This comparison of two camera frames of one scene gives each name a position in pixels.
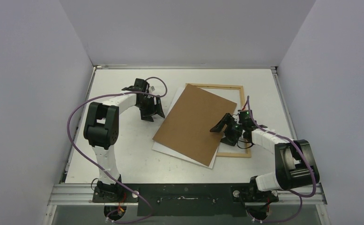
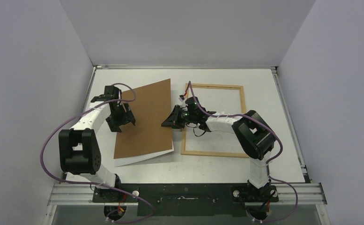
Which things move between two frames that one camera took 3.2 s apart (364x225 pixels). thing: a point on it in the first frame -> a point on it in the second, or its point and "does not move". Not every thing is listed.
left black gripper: (155, 109) -> (127, 118)
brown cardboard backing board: (187, 128) -> (152, 106)
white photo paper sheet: (159, 147) -> (128, 160)
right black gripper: (231, 131) -> (178, 116)
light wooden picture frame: (248, 153) does not move
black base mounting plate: (184, 199) does not move
